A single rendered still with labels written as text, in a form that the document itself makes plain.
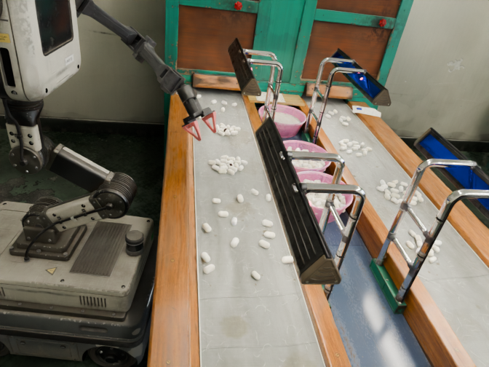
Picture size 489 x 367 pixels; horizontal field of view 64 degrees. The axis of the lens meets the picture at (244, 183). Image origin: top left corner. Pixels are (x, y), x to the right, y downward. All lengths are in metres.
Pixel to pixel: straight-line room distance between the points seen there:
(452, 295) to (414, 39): 2.64
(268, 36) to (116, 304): 1.61
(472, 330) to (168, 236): 0.92
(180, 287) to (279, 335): 0.29
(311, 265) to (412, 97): 3.24
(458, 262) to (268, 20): 1.54
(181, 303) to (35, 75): 0.71
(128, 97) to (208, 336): 2.57
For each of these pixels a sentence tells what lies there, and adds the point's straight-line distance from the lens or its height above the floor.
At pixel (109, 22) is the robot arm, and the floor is 1.21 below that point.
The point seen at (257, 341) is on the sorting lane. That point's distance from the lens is 1.05.
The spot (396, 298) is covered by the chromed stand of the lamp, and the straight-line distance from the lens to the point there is 1.31.
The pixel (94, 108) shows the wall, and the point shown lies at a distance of 3.43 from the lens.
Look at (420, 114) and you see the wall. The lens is 4.03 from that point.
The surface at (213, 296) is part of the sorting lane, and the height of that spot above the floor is 0.74.
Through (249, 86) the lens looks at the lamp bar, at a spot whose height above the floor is 1.08.
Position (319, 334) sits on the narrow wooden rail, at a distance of 1.07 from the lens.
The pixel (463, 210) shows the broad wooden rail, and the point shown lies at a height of 0.76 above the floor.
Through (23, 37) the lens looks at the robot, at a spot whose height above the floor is 1.30.
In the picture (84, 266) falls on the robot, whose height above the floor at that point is 0.47.
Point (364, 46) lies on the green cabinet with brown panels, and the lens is 2.54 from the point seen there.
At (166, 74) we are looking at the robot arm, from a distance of 1.52.
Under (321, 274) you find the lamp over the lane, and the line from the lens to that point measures 0.76.
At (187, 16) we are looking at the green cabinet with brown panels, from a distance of 2.29.
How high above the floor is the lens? 1.59
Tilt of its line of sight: 33 degrees down
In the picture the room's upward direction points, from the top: 9 degrees clockwise
